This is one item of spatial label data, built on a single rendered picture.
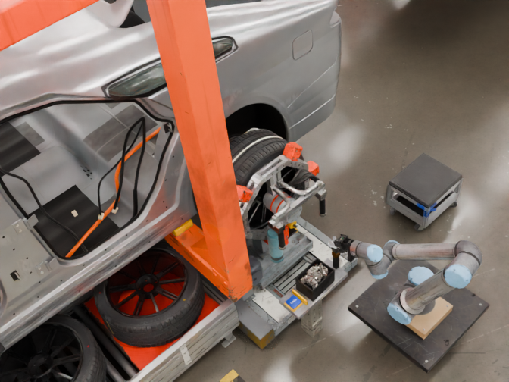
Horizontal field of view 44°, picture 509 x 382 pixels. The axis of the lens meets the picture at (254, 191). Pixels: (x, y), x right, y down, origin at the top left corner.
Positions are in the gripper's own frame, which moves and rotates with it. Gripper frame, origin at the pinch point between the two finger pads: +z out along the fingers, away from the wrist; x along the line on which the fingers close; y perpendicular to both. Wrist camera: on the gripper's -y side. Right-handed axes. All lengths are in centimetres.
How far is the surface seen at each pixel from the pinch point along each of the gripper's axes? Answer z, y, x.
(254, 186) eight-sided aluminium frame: 19, 53, 18
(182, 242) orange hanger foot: 65, 30, 54
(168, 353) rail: 47, -11, 103
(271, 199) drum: 24.2, 35.2, 8.4
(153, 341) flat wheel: 63, -8, 103
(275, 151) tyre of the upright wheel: 21, 60, -6
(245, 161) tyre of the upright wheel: 26, 65, 11
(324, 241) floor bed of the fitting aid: 56, -41, -36
